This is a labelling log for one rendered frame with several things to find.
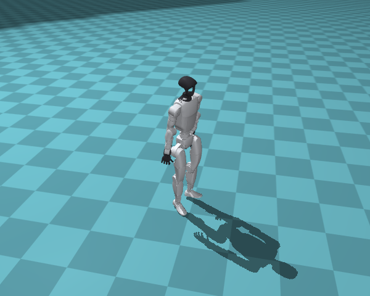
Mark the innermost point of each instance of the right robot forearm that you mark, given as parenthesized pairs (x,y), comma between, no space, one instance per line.
(168,141)

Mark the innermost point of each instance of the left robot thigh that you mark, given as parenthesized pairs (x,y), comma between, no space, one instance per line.
(195,154)

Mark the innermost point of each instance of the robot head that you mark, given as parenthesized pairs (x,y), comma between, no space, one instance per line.
(187,83)

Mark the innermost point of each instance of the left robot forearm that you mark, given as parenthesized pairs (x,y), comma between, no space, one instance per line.
(195,127)

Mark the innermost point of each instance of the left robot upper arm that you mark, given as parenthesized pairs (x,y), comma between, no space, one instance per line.
(199,100)

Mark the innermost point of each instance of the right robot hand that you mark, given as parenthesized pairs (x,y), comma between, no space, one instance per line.
(166,158)

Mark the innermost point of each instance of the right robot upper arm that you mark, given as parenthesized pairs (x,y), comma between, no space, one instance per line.
(173,113)

